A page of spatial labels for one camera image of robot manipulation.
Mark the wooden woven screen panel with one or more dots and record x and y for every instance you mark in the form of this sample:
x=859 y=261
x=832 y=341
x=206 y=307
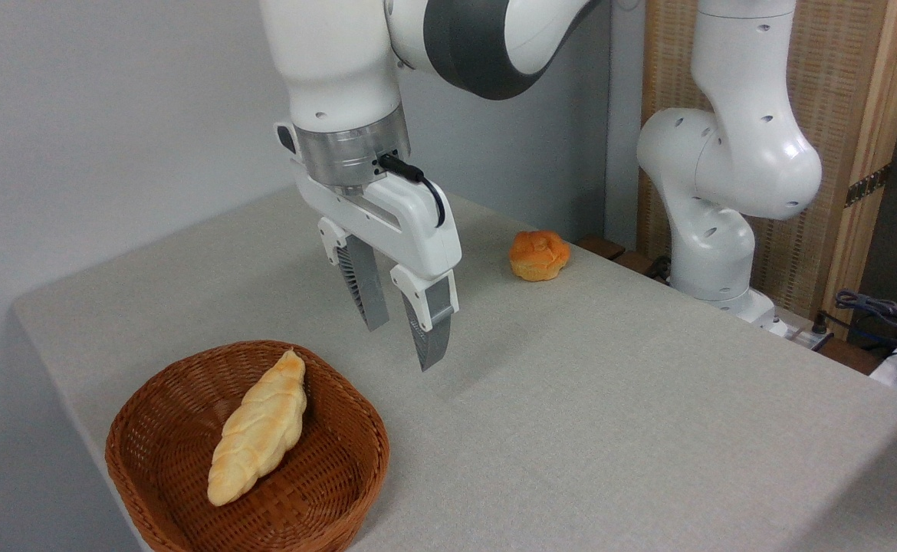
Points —
x=836 y=69

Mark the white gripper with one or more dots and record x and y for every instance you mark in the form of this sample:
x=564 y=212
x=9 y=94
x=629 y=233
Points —
x=402 y=222

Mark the grey table cloth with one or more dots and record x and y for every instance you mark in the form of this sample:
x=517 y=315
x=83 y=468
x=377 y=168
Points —
x=571 y=383

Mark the round orange bread roll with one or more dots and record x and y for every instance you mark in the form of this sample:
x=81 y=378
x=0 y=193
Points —
x=539 y=257

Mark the brown wooden ledge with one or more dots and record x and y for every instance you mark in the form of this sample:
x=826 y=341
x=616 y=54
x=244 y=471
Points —
x=606 y=247

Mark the brown wicker basket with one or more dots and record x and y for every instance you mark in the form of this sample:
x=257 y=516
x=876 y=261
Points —
x=157 y=437

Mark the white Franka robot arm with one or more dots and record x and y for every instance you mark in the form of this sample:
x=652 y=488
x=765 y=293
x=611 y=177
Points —
x=732 y=153

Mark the long braided pale bread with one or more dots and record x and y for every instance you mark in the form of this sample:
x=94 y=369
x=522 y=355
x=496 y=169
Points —
x=261 y=429

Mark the black metal hinge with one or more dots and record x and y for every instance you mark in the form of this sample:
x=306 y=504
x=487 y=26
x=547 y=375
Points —
x=868 y=185

